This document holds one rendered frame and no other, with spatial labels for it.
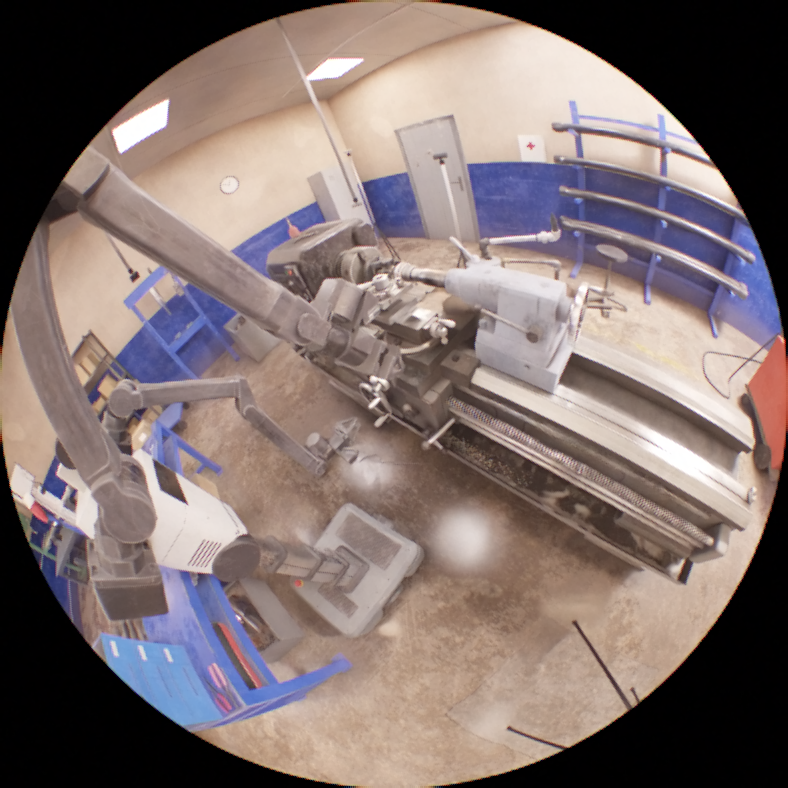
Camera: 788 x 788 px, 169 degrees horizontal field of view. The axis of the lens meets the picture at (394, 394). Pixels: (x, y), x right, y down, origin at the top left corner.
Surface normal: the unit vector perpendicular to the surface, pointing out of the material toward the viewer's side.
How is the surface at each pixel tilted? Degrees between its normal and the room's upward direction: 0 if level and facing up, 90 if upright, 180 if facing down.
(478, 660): 0
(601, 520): 0
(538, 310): 82
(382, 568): 0
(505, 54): 90
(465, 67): 90
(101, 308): 90
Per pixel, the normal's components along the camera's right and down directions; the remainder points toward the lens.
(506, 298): -0.69, 0.59
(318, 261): 0.70, 0.39
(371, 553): -0.28, -0.62
